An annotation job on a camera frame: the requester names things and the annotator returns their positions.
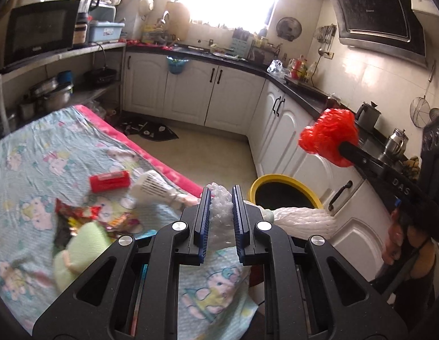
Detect cartoon print blue tablecloth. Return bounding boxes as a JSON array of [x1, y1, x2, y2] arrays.
[[0, 107, 257, 339]]

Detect red plastic bag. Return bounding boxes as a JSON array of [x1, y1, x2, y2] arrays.
[[298, 108, 358, 167]]

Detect grey kettle jug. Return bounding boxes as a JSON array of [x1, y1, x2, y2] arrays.
[[355, 102, 381, 132]]

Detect blue hanging basket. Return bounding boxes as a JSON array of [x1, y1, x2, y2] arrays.
[[166, 56, 189, 75]]

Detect black range hood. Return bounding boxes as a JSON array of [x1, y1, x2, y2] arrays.
[[330, 0, 427, 68]]

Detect wire strainer on wall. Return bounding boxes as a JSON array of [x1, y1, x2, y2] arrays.
[[410, 61, 436, 129]]

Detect white foam net wrap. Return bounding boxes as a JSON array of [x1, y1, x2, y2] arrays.
[[207, 183, 338, 251]]

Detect black microwave oven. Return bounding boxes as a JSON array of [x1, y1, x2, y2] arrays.
[[2, 0, 80, 67]]

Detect round wall fan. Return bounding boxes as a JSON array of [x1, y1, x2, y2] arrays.
[[276, 17, 302, 41]]

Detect black frying pan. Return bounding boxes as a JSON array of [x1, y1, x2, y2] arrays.
[[83, 66, 117, 87]]

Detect blue plastic storage box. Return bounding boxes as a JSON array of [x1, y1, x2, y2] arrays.
[[88, 21, 125, 43]]

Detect yellow rimmed trash bin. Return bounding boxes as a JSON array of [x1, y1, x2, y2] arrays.
[[248, 173, 323, 210]]

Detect pink fleece blanket edge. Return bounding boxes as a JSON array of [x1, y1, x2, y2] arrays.
[[74, 105, 202, 197]]

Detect red cylindrical package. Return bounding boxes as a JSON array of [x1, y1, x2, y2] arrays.
[[89, 170, 131, 194]]

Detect person's right hand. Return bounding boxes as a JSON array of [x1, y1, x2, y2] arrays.
[[381, 208, 404, 265]]

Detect white kitchen cabinets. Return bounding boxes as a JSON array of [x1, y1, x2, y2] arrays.
[[123, 52, 389, 279]]

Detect green sponge cloth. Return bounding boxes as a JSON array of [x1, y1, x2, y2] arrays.
[[53, 221, 112, 292]]

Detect steel pot on shelf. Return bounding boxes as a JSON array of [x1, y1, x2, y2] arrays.
[[29, 77, 74, 114]]

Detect colourful snack wrappers pile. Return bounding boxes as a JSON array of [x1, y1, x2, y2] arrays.
[[53, 199, 144, 249]]

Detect dark floor mat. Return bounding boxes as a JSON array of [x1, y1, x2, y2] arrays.
[[118, 116, 179, 142]]

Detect steel kettle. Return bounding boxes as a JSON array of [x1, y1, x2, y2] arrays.
[[380, 128, 409, 163]]

